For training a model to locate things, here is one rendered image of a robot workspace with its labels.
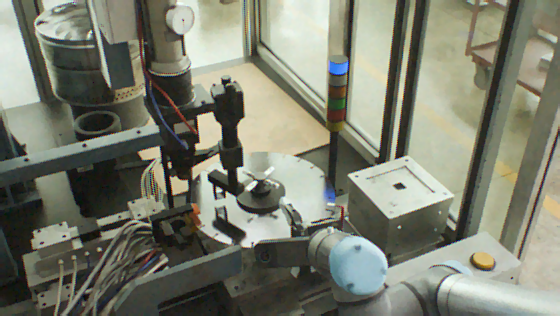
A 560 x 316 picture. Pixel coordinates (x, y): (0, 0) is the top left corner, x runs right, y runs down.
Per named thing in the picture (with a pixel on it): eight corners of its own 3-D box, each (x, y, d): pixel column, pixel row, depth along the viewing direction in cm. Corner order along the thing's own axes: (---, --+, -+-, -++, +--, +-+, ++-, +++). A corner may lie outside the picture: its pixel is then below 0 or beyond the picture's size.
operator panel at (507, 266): (473, 278, 140) (485, 230, 131) (508, 312, 132) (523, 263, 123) (370, 321, 130) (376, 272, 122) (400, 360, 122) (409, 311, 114)
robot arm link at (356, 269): (348, 310, 83) (331, 251, 82) (323, 292, 93) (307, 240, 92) (399, 290, 84) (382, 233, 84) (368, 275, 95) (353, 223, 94)
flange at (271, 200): (267, 218, 127) (266, 209, 126) (225, 199, 132) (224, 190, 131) (295, 190, 135) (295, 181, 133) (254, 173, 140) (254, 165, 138)
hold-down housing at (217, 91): (242, 156, 124) (237, 68, 112) (247, 169, 121) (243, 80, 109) (216, 161, 123) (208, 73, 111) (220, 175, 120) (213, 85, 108)
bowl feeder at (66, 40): (145, 91, 212) (129, -9, 190) (173, 135, 189) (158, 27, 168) (54, 112, 201) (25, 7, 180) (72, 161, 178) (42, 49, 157)
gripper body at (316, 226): (336, 254, 111) (361, 267, 99) (292, 265, 109) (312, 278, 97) (329, 214, 111) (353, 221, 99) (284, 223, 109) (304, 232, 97)
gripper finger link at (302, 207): (304, 194, 118) (321, 226, 111) (276, 200, 116) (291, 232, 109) (305, 182, 116) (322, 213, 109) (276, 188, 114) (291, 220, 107)
